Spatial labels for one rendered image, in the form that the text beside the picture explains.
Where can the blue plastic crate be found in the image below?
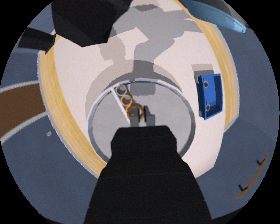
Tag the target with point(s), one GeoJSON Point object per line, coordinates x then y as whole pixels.
{"type": "Point", "coordinates": [213, 95]}

